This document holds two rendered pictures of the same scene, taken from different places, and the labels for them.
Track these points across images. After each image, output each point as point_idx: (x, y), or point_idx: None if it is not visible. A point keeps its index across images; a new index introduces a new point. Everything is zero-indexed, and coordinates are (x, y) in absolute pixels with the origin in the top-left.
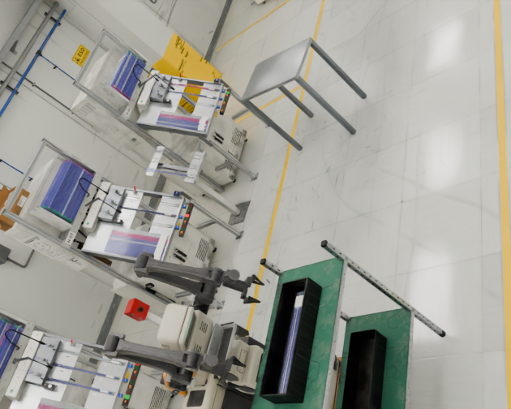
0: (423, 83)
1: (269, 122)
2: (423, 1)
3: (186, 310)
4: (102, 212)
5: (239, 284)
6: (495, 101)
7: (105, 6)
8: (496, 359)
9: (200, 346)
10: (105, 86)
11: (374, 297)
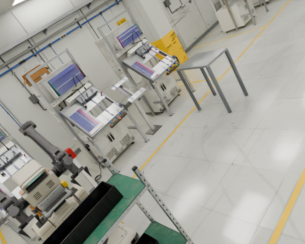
0: (283, 99)
1: (187, 87)
2: None
3: (38, 168)
4: (79, 97)
5: (72, 168)
6: None
7: (142, 2)
8: None
9: (41, 194)
10: (113, 36)
11: (184, 213)
